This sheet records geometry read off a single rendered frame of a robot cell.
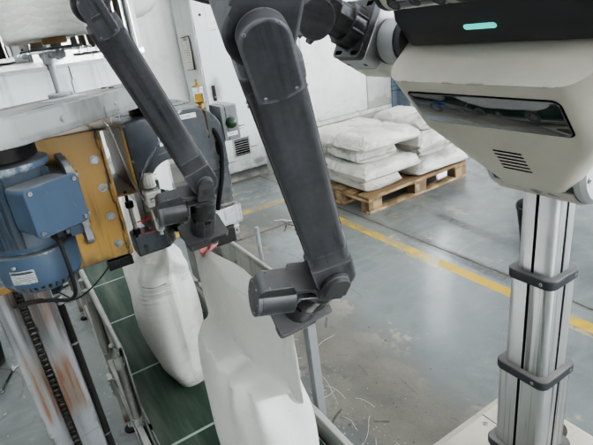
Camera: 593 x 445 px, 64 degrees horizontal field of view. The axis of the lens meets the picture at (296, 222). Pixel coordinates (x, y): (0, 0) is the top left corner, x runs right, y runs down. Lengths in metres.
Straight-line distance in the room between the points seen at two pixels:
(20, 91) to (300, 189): 3.46
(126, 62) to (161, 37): 4.54
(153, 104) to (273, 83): 0.57
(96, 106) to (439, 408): 1.70
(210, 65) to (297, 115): 4.52
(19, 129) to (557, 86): 0.84
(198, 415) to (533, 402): 0.99
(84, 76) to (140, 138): 2.75
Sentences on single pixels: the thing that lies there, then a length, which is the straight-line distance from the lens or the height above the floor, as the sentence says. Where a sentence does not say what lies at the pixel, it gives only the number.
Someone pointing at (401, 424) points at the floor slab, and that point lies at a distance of 2.09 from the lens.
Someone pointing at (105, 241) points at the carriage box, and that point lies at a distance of 1.24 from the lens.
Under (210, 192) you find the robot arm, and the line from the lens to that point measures 1.01.
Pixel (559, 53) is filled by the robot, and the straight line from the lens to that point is 0.79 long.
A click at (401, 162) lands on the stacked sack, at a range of 4.03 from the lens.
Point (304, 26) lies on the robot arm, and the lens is 0.95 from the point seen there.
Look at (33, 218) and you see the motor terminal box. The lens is 0.91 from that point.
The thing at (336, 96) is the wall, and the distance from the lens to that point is 6.49.
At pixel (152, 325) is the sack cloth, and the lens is 1.70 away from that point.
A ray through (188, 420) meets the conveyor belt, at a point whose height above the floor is 0.38.
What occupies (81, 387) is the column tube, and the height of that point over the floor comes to 0.68.
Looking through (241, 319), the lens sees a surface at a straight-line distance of 1.05.
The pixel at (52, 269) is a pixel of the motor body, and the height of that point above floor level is 1.13.
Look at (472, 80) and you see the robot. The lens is 0.83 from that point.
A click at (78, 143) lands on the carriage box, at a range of 1.18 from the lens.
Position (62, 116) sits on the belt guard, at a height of 1.39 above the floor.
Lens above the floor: 1.50
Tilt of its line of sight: 23 degrees down
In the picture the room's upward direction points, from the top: 8 degrees counter-clockwise
